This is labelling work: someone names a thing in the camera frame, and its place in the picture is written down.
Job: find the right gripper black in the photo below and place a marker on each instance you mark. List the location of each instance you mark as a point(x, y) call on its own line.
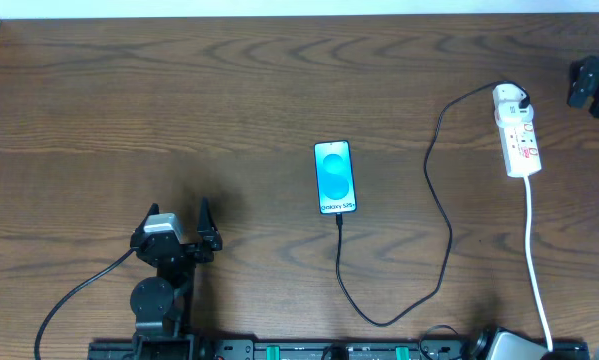
point(584, 80)

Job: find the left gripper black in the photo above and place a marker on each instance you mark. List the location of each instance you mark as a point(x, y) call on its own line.
point(187, 248)

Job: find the Galaxy smartphone blue screen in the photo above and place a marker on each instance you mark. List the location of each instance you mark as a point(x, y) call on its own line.
point(335, 177)

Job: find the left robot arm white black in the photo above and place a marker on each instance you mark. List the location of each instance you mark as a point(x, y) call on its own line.
point(161, 303)

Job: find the white power strip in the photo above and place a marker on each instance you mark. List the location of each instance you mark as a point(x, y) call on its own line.
point(520, 150)

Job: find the white USB wall charger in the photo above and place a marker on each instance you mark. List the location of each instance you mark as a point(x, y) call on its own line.
point(512, 106)

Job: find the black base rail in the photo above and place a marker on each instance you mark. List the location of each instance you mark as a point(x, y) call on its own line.
point(197, 348)

